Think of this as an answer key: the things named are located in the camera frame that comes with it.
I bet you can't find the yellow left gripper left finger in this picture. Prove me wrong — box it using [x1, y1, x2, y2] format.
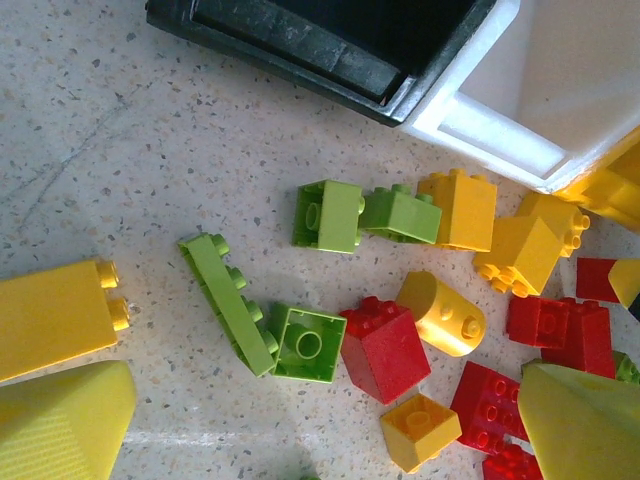
[0, 360, 137, 480]

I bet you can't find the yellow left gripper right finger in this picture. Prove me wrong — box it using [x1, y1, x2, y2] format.
[517, 363, 640, 480]

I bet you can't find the long green lego brick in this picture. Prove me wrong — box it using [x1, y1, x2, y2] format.
[177, 233, 280, 378]

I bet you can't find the red four-stud lego brick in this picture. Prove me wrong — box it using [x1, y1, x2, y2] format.
[482, 442, 546, 480]

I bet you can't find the orange translucent plastic container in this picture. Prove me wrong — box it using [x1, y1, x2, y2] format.
[552, 127, 640, 232]

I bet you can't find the red six-stud lego brick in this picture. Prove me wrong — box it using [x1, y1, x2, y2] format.
[451, 360, 532, 456]

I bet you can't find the small yellow lego brick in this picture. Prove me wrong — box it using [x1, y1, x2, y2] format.
[379, 393, 463, 475]

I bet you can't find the yellow rounded lego brick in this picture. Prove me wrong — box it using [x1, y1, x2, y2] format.
[396, 271, 487, 358]

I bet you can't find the white plastic container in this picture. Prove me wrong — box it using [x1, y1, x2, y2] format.
[397, 0, 640, 195]

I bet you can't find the black plastic container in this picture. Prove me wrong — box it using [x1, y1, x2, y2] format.
[145, 0, 499, 129]

